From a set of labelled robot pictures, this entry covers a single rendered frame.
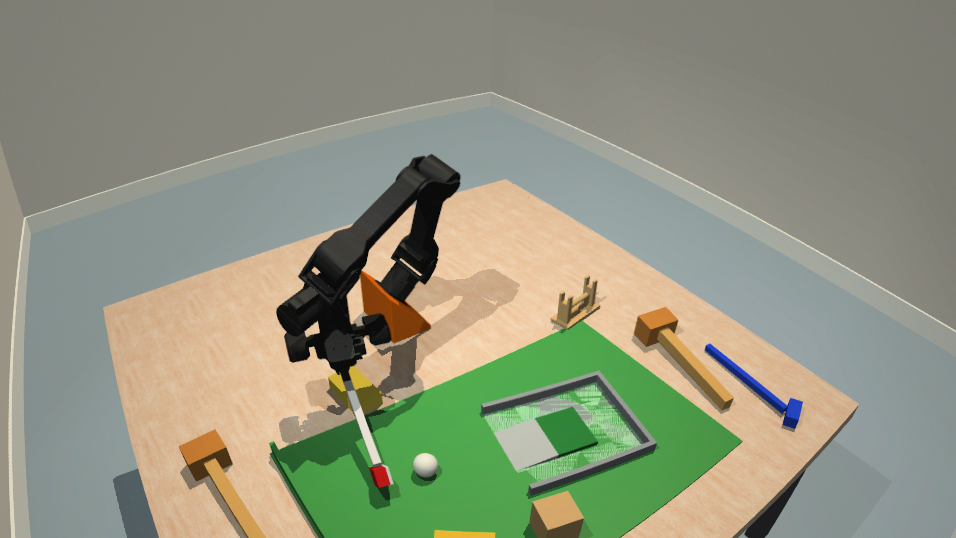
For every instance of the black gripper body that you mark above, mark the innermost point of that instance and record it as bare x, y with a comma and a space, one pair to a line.
375, 326

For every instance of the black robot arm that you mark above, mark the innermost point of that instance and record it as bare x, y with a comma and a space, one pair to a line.
344, 254

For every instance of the green mat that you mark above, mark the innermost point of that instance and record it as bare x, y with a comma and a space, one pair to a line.
476, 488

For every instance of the yellow block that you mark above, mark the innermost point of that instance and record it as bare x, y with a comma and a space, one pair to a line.
369, 396

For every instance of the red putter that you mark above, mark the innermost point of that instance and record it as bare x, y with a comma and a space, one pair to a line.
380, 472

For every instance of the white golf ball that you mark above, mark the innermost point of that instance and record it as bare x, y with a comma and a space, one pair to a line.
425, 465

